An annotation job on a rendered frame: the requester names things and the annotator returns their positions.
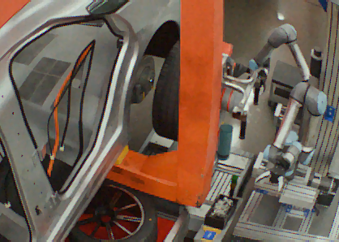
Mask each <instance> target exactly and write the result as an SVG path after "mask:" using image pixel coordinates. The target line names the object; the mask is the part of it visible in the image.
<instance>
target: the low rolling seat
mask: <svg viewBox="0 0 339 242"><path fill-rule="evenodd" d="M271 80H272V81H271V84H270V86H271V88H270V92H269V95H270V96H269V101H268V106H274V105H275V102H277V103H280V104H282V105H284V106H287V105H288V104H289V96H290V93H291V91H292V90H293V88H294V87H295V85H297V84H298V83H301V82H302V76H301V74H300V71H299V69H298V67H296V66H293V65H290V64H288V63H286V62H283V61H281V60H277V63H276V66H275V69H274V72H273V74H272V79H271Z"/></svg>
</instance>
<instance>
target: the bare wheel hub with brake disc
mask: <svg viewBox="0 0 339 242"><path fill-rule="evenodd" d="M152 76H153V77H154V78H155V79H156V72H155V62H154V58H153V57H152V56H148V55H145V56H143V57H142V58H141V61H140V63H139V68H138V71H137V75H136V79H135V85H136V84H140V85H141V90H140V91H139V93H141V99H140V101H139V103H141V102H142V101H143V100H142V99H143V92H144V98H145V97H146V95H147V93H148V92H149V91H150V90H151V88H152V86H149V81H150V78H151V77H152ZM135 85H134V86H135ZM134 86H133V87H134Z"/></svg>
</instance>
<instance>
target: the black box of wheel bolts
mask: <svg viewBox="0 0 339 242"><path fill-rule="evenodd" d="M238 201H239V199H236V198H233V197H230V196H226V195H225V194H223V195H222V194H219V196H218V197H217V199H216V200H215V201H214V203H213V204H212V206H211V208H209V210H208V212H207V213H206V214H205V220H204V225H206V226H210V227H214V228H217V229H219V230H223V228H225V225H226V224H227V222H228V221H229V220H230V218H231V217H232V215H233V214H234V211H235V210H236V208H237V206H238Z"/></svg>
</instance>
